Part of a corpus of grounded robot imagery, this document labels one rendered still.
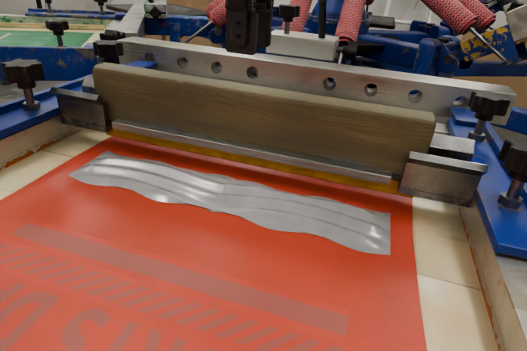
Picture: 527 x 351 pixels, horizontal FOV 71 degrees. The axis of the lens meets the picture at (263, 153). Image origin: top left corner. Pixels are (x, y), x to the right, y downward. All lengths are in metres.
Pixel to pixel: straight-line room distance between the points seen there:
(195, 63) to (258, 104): 0.31
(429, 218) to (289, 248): 0.16
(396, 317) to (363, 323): 0.03
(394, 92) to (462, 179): 0.26
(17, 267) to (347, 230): 0.29
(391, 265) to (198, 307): 0.17
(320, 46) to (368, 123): 0.31
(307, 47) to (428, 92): 0.22
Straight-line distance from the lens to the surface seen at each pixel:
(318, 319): 0.30
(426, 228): 0.42
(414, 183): 0.42
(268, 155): 0.43
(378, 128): 0.41
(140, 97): 0.49
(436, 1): 1.01
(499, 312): 0.34
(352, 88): 0.64
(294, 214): 0.38
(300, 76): 0.65
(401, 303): 0.33
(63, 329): 0.31
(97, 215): 0.41
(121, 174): 0.46
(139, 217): 0.39
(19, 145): 0.53
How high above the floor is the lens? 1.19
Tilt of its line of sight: 27 degrees down
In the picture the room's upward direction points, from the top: 4 degrees clockwise
